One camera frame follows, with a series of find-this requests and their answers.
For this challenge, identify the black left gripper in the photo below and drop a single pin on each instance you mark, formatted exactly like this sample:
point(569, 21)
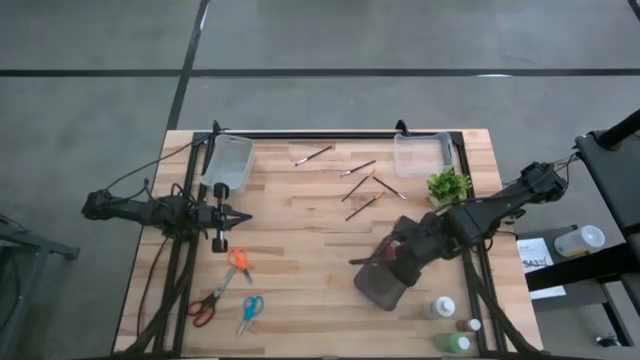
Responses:
point(212, 217)

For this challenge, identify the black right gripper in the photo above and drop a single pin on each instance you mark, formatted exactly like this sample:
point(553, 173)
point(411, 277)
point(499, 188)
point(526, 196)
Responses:
point(420, 245)

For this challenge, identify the pens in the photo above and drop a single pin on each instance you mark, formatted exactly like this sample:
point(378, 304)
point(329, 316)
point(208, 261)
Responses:
point(365, 206)

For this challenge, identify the thin dark paintbrush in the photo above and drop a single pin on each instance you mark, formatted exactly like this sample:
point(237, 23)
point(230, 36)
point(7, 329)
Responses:
point(389, 187)

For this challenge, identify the brown paintbrush orange tip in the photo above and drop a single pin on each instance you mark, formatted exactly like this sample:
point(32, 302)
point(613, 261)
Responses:
point(358, 186)

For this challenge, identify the dark paintbrush silver ferrule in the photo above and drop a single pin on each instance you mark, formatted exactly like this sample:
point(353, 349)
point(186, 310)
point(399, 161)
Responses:
point(358, 168)

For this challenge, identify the dark paintbrush white bristles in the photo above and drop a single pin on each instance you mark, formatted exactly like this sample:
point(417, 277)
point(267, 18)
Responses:
point(313, 155)

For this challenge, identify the small brown paint bottle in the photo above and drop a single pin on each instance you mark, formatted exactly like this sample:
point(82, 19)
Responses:
point(467, 325)

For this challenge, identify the green paint bottle white cap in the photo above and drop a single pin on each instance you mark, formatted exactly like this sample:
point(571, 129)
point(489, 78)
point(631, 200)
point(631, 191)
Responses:
point(451, 343)

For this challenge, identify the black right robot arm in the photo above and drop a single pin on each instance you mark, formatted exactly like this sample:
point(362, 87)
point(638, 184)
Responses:
point(500, 207)

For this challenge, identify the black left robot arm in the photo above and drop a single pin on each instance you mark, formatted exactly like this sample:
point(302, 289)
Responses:
point(140, 212)

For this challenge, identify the grey translucent plastic bin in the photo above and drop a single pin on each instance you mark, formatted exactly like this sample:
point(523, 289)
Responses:
point(380, 292)

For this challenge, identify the white plastic bin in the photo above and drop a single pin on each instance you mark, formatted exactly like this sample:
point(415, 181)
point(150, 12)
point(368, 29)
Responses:
point(227, 162)

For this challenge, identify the small green potted plant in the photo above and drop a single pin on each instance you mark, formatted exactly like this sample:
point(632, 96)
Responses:
point(449, 186)

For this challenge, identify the clear plastic bin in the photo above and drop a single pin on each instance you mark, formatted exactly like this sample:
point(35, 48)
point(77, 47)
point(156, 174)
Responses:
point(420, 155)

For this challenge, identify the white paper sheet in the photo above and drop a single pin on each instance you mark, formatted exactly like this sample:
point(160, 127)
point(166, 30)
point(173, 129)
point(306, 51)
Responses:
point(537, 260)

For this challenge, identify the clear plastic jar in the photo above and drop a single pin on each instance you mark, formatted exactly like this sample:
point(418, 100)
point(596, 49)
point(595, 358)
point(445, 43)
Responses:
point(580, 241)

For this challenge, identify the grey metal stand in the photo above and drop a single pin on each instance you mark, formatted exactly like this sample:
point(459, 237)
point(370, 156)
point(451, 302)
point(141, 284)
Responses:
point(35, 245)

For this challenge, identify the small black floor object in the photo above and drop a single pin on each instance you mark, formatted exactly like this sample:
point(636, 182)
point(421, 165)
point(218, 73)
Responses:
point(607, 341)

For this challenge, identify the black side cart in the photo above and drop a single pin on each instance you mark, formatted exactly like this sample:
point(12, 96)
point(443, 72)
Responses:
point(615, 170)

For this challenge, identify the black metal table frame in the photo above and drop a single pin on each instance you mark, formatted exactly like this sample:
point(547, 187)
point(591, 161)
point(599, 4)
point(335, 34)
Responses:
point(325, 135)

